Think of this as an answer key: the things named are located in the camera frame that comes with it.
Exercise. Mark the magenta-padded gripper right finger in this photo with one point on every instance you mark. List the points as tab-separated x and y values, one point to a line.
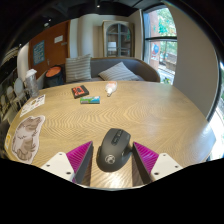
146	160

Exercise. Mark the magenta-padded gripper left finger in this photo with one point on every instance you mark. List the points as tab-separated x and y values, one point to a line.
80	157

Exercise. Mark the black computer mouse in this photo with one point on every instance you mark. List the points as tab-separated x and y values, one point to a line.
113	151

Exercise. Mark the cat-shaped mouse pad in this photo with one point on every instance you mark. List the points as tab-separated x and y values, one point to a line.
26	138

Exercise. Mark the small green packet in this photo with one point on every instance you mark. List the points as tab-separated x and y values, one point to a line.
90	99

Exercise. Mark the white sticker sheet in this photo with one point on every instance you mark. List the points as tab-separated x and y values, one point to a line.
32	105

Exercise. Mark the small clear plastic bottle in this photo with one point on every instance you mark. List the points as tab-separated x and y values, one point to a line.
111	88

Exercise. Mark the black bag with orange top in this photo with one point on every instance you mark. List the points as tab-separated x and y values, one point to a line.
54	78

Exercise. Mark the clear shaker bottle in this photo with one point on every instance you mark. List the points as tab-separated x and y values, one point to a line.
32	85

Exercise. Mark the grey curved sofa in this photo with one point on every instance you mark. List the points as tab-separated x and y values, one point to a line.
146	71

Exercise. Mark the large striped cushion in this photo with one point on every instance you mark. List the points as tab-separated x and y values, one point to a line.
78	68

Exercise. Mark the group of white chairs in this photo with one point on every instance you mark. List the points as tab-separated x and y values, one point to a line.
16	93

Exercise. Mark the flat striped cushion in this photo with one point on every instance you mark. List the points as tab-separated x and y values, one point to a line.
118	72

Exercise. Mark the large framed window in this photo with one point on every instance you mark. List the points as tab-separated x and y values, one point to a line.
160	40

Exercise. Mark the arched glass-door cabinet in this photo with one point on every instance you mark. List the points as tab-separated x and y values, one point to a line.
118	38

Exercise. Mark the blue wall poster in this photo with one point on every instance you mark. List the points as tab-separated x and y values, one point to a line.
38	52

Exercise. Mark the white wall notice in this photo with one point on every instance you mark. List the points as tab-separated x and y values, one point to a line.
58	39

